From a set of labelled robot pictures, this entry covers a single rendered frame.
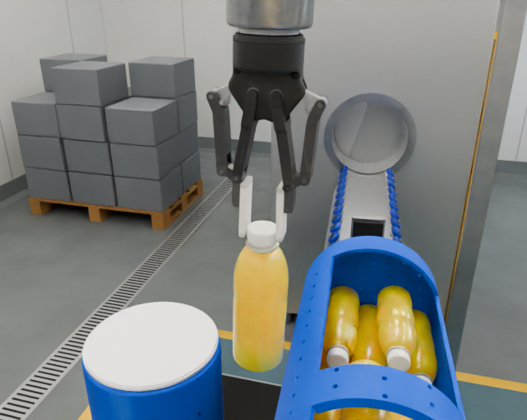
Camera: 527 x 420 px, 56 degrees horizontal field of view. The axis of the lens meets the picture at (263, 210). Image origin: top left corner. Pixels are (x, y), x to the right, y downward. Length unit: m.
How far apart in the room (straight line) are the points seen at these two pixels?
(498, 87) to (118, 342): 1.19
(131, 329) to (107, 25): 5.16
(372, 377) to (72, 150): 3.57
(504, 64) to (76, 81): 2.99
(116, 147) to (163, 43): 2.18
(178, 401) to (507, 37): 1.23
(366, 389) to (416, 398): 0.06
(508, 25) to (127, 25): 4.86
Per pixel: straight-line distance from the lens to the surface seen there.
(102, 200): 4.09
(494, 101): 1.58
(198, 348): 1.06
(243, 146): 0.56
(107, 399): 1.05
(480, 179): 1.64
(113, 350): 1.09
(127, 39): 5.99
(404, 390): 0.71
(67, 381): 2.67
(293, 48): 0.52
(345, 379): 0.72
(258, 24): 0.50
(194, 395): 1.05
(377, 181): 2.27
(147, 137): 3.70
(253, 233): 0.60
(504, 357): 2.90
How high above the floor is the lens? 1.71
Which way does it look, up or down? 24 degrees down
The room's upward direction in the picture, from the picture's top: straight up
